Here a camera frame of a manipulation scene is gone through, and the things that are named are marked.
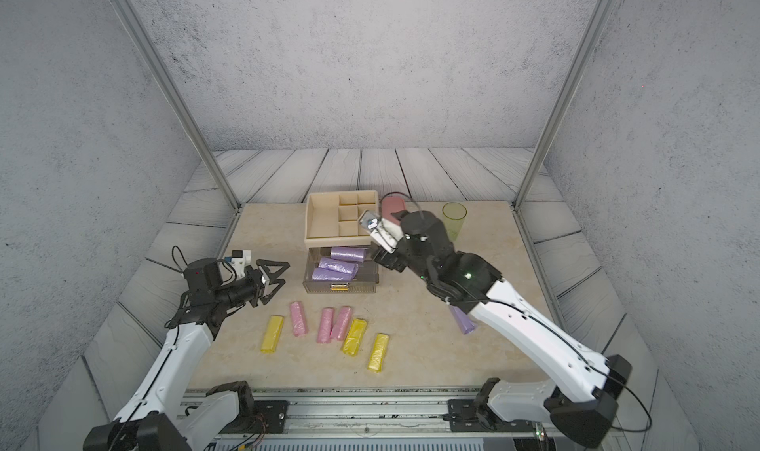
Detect pink bag roll left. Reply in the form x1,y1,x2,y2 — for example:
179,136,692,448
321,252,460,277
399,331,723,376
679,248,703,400
289,301,309,337

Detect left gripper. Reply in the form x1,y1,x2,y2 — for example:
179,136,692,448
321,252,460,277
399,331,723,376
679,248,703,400
214,261,289,313

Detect green translucent cup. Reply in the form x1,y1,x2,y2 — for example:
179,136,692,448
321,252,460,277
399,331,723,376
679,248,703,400
441,202,468,243

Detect pink bag roll middle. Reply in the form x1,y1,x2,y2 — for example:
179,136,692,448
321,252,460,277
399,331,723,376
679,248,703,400
317,307,334,344

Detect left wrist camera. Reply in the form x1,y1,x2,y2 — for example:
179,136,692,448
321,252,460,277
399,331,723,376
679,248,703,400
226,249,253,277

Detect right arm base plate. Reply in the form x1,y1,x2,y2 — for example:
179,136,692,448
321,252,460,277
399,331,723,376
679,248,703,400
443,399,534,433

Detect yellow bag roll middle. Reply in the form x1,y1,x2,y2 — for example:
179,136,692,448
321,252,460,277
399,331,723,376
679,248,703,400
342,318,368,356

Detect pink bag roll right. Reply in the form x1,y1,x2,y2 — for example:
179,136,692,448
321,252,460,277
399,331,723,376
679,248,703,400
331,307,352,341

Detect purple bag roll front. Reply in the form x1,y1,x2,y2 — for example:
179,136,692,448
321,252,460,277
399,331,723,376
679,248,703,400
311,268,356,282

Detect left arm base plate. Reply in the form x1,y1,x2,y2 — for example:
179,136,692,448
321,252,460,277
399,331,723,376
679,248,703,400
239,400,289,435

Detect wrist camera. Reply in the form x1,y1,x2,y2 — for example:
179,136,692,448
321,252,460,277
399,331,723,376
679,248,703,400
226,249,253,277
358,211,404,253

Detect yellow bag roll far left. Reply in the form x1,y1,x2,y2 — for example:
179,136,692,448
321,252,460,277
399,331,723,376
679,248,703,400
260,316,284,353

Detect beige drawer organizer cabinet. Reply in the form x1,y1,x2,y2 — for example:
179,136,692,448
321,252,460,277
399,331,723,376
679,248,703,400
304,190,379,248

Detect yellow bag roll right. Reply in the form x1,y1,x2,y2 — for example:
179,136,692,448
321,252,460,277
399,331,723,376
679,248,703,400
367,334,390,373

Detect right aluminium frame post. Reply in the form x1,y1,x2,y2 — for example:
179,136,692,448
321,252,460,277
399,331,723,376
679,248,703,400
513,0,617,212

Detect left aluminium frame post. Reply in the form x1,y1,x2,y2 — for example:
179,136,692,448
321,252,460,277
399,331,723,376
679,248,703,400
109,0,241,214

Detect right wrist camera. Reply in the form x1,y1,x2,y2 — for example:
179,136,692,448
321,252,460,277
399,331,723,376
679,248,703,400
358,211,404,253

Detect purple bag roll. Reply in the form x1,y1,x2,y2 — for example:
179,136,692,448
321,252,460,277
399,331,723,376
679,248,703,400
330,246,368,263
449,306,477,335
319,257,360,273
311,268,356,282

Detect yellow bag roll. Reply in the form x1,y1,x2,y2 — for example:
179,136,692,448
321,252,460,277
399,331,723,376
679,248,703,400
342,318,368,356
260,316,284,353
367,334,390,373

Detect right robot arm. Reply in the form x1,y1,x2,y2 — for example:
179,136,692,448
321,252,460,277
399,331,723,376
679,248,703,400
358,211,633,448

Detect transparent drawer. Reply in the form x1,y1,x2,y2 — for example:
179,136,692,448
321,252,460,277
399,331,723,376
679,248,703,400
302,246,380,294

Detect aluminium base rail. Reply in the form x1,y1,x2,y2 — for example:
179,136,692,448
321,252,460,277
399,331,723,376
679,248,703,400
159,387,631,451

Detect pink sponge block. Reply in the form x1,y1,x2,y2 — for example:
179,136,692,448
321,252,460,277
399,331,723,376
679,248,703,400
380,193,407,226

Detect pink bag roll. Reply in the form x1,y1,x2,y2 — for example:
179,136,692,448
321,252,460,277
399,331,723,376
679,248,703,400
289,301,309,337
331,307,352,341
317,307,334,344

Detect aluminium frame post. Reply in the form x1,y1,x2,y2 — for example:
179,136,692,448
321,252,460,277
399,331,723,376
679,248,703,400
513,0,617,212
109,0,241,214

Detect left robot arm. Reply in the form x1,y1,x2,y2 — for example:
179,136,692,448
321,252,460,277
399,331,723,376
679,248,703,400
83,258,290,450

